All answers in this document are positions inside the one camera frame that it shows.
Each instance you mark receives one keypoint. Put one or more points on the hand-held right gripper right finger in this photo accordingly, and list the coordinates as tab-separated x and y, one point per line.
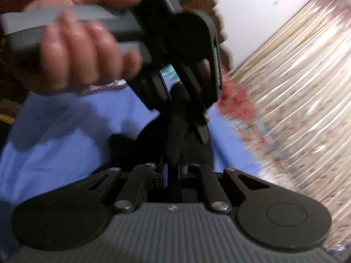
209	186

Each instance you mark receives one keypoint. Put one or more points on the beige striped cloth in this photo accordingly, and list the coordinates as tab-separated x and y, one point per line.
301	87

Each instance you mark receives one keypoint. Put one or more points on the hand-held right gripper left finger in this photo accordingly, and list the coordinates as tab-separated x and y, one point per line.
165	175

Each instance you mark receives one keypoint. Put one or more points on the blue printed bed sheet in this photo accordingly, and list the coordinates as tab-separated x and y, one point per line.
68	142

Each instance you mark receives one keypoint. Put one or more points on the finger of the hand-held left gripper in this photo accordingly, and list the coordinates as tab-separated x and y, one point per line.
149	93
204	126

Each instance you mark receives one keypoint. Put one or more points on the red floral blanket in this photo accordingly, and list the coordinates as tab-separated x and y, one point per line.
237	101

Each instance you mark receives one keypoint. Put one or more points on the person's left hand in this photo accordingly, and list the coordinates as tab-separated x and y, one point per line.
76	57

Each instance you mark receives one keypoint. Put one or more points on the black pants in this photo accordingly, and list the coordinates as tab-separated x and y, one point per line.
175	134

